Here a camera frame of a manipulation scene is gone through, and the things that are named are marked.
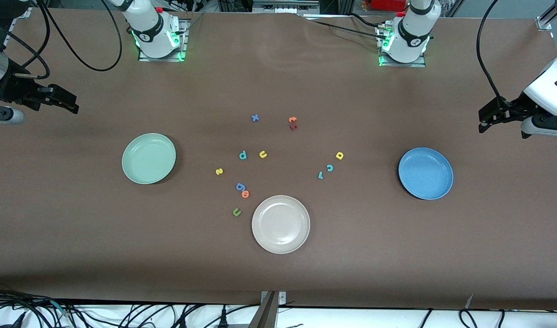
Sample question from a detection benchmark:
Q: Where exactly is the aluminium frame profile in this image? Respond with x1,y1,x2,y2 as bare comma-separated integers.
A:
536,0,557,31
3,7,33,48

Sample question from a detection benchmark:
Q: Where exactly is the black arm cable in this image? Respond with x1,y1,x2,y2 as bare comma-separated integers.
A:
0,0,123,81
476,0,507,103

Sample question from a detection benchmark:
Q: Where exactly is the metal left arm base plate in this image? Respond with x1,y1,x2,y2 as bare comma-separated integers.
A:
378,23,427,68

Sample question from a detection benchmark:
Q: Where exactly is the black cable on table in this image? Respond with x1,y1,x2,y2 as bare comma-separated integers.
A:
301,13,388,39

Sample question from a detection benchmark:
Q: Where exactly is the light green plate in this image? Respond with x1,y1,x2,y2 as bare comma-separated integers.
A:
122,133,177,185

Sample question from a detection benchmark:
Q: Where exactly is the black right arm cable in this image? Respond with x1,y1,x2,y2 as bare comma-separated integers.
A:
0,0,123,81

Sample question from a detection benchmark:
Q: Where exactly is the red box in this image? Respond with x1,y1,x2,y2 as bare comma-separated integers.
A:
371,0,407,12

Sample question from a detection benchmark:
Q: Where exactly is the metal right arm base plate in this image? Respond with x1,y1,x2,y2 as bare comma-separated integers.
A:
138,18,188,62

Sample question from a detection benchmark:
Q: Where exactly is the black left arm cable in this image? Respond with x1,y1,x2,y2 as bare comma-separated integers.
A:
476,0,507,103

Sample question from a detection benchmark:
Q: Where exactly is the beige plate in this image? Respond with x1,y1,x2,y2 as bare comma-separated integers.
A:
251,195,311,254

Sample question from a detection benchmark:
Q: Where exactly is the tangled black cable bundle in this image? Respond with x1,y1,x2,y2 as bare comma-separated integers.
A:
0,286,81,328

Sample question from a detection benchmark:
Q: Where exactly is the metal bracket at table edge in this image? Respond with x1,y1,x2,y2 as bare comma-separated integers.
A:
249,291,287,328

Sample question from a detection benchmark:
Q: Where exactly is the black looped cable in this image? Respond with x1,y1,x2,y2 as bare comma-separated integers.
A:
459,309,479,328

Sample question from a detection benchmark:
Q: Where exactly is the blue plate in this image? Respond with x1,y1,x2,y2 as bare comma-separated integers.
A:
398,147,454,200

